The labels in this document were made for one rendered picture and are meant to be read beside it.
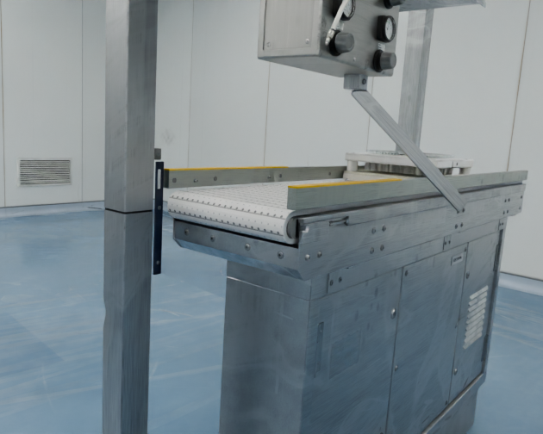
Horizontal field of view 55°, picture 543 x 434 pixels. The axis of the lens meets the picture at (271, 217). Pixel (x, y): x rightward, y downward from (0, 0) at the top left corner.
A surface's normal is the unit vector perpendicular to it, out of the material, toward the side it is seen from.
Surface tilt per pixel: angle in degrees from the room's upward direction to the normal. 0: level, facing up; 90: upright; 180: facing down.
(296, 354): 90
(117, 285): 90
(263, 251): 90
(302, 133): 90
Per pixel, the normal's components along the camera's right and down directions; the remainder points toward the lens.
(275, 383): -0.63, 0.09
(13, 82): 0.76, 0.15
